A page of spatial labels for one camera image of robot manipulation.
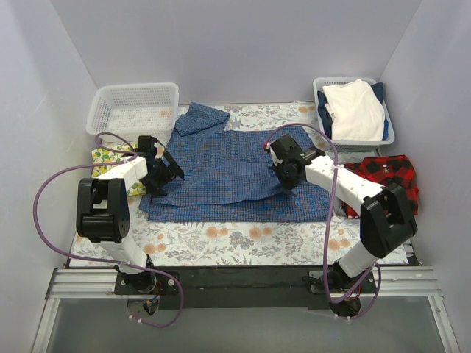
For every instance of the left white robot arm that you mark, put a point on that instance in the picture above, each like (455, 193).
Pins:
(103, 215)

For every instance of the lemon print folded cloth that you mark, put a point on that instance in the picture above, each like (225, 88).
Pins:
(100, 155)

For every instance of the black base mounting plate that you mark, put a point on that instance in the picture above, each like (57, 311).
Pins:
(240, 287)

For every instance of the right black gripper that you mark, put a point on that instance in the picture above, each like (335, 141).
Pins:
(281, 173)

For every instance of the left white plastic basket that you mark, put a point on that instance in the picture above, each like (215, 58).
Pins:
(130, 111)

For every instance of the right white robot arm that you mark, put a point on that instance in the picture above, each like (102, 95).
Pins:
(386, 218)

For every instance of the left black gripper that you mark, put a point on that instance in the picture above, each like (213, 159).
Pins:
(168, 170)

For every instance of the blue checkered long sleeve shirt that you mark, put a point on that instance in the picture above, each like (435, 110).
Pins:
(227, 177)

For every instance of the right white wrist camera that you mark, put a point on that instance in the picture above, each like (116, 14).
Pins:
(268, 149)

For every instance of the navy blue folded shirt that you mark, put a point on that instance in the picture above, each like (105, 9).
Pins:
(325, 110)

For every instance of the floral patterned table mat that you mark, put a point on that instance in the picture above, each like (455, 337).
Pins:
(229, 243)

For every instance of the aluminium frame rail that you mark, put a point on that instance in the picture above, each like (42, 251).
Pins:
(84, 283)

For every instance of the white folded shirt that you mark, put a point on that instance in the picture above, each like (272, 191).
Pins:
(357, 110)

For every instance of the red black plaid shirt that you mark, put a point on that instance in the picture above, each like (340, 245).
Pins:
(388, 170)

